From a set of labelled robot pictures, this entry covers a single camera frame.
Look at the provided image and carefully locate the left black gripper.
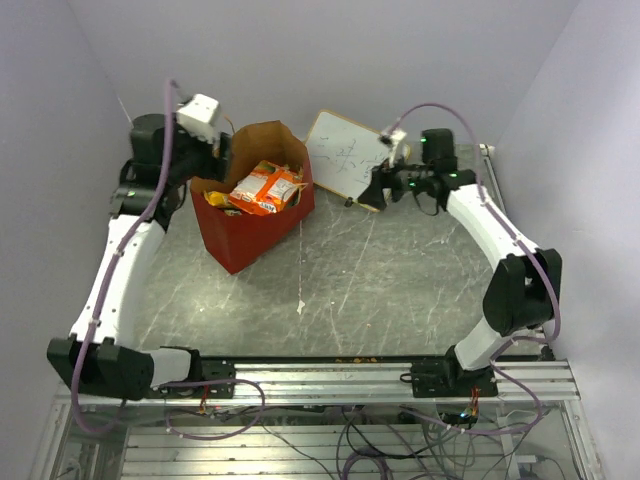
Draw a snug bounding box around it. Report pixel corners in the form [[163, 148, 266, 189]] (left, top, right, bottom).
[[166, 112, 235, 186]]

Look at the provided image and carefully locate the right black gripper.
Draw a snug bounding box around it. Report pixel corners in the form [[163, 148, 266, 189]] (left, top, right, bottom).
[[357, 147, 432, 210]]

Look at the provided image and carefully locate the yellow snack bar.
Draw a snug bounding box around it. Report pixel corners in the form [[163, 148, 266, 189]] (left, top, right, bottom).
[[203, 191, 233, 209]]

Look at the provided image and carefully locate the colourful candy bag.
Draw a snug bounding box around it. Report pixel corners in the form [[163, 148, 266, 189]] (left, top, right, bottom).
[[229, 161, 307, 216]]

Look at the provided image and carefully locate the red brown paper bag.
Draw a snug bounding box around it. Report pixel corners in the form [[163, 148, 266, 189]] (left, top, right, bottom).
[[190, 121, 315, 274]]

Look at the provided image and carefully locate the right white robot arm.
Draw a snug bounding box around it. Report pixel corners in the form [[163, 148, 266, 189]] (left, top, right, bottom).
[[358, 129, 562, 396]]

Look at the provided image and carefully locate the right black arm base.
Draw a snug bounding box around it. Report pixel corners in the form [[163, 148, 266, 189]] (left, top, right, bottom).
[[400, 356, 498, 398]]

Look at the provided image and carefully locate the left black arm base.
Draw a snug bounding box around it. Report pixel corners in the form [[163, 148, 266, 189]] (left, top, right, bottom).
[[148, 360, 236, 400]]

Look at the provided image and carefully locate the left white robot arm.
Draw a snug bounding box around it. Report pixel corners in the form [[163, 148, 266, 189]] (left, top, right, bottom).
[[46, 108, 231, 401]]

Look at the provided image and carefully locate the small whiteboard with writing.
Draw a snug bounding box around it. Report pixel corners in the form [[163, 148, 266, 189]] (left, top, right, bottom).
[[304, 110, 389, 212]]

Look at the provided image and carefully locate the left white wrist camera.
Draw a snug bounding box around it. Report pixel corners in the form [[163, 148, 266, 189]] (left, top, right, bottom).
[[176, 94, 220, 144]]

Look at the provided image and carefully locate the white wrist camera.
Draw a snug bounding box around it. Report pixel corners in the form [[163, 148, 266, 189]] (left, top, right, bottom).
[[378, 127, 407, 168], [176, 94, 220, 144]]

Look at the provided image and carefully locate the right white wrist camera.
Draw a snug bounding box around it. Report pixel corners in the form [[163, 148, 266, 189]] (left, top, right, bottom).
[[378, 127, 407, 168]]

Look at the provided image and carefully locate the aluminium frame rail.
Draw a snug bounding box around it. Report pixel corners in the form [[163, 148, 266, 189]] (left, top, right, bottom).
[[53, 360, 581, 407]]

